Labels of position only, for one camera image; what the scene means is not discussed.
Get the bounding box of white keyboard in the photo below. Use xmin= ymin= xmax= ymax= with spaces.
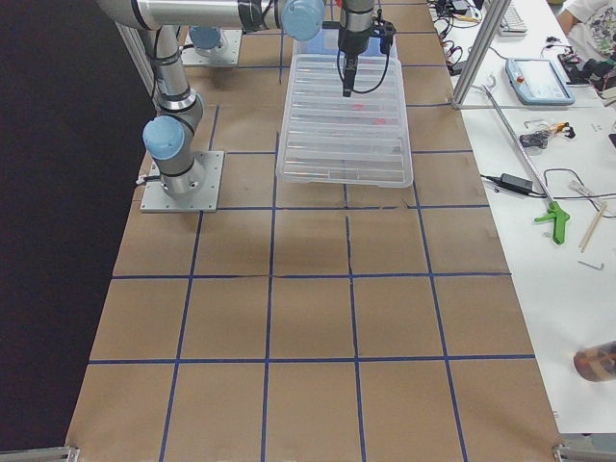
xmin=498 ymin=4 xmax=527 ymax=38

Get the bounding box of robot arm at lid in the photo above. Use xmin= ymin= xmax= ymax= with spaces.
xmin=98 ymin=1 xmax=377 ymax=210

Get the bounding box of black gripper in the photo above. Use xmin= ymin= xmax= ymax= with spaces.
xmin=338 ymin=26 xmax=373 ymax=97

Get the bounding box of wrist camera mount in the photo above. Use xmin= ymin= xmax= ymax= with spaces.
xmin=372 ymin=18 xmax=397 ymax=56

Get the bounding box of green handled reacher tool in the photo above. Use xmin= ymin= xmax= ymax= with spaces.
xmin=475 ymin=85 xmax=570 ymax=244

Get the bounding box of aluminium frame post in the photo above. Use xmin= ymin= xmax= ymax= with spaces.
xmin=451 ymin=0 xmax=510 ymax=109

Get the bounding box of clear plastic box lid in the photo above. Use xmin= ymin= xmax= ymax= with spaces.
xmin=276 ymin=58 xmax=413 ymax=188

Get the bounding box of black power adapter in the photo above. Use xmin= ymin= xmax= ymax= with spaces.
xmin=500 ymin=173 xmax=533 ymax=195

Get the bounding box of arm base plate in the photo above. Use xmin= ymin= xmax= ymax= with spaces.
xmin=182 ymin=26 xmax=243 ymax=67
xmin=141 ymin=151 xmax=225 ymax=213

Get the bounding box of person in patterned shirt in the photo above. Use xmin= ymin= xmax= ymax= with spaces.
xmin=557 ymin=0 xmax=615 ymax=62

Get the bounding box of clear plastic storage box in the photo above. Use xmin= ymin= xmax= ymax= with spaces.
xmin=290 ymin=17 xmax=398 ymax=61

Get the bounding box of teach pendant tablet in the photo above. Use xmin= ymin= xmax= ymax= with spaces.
xmin=504 ymin=58 xmax=576 ymax=106

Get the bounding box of brown cylindrical container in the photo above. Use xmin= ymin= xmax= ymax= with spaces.
xmin=573 ymin=341 xmax=615 ymax=382

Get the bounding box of wooden chopstick pair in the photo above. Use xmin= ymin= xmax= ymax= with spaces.
xmin=578 ymin=202 xmax=607 ymax=253

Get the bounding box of blue plastic tray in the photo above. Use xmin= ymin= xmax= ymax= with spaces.
xmin=295 ymin=27 xmax=382 ymax=57

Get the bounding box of silver hex key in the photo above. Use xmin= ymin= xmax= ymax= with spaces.
xmin=577 ymin=260 xmax=605 ymax=271

